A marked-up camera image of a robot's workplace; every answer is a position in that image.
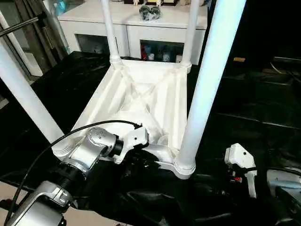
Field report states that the white upright pipe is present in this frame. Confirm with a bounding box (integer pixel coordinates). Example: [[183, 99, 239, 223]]
[[0, 11, 32, 76]]

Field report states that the grey metal rod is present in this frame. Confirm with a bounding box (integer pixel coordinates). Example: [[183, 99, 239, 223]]
[[0, 16, 46, 37]]

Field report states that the white cabinet with glass doors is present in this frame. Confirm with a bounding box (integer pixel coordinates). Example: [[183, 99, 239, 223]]
[[57, 0, 209, 64]]

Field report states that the grey curtain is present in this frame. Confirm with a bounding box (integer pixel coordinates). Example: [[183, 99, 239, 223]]
[[14, 0, 71, 69]]

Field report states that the black backdrop cloth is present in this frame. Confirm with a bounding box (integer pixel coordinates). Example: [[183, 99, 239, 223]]
[[204, 0, 301, 71]]

